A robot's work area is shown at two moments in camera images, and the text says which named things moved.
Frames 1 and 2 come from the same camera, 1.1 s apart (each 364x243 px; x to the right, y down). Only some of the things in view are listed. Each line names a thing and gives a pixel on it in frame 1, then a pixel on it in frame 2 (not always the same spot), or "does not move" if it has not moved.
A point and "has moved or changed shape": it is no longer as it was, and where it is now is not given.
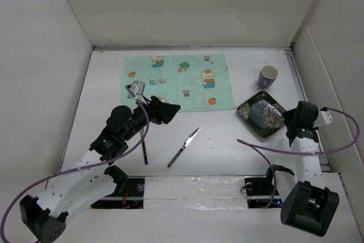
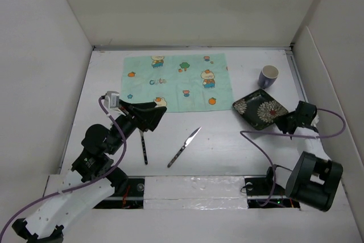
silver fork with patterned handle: x=142 y=132 does not move
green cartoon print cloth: x=194 y=82 does not move
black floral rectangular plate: x=263 y=114 has moved or changed shape
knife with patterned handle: x=186 y=143 does not move
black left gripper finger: x=168 y=111 to x=149 y=115
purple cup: x=267 y=77 does not move
